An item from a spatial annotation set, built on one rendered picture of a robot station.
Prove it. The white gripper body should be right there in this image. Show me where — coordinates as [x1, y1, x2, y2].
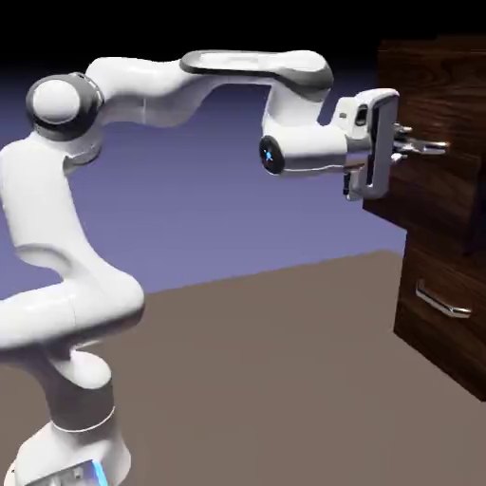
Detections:
[344, 88, 401, 201]

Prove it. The dark wood cabinet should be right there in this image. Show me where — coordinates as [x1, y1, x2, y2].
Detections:
[362, 35, 486, 402]

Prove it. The dark wood drawer front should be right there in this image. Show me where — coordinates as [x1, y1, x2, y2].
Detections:
[393, 231, 486, 402]
[362, 37, 486, 256]

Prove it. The curved silver drawer handle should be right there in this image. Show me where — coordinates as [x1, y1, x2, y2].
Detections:
[415, 279, 473, 320]
[393, 137, 452, 157]

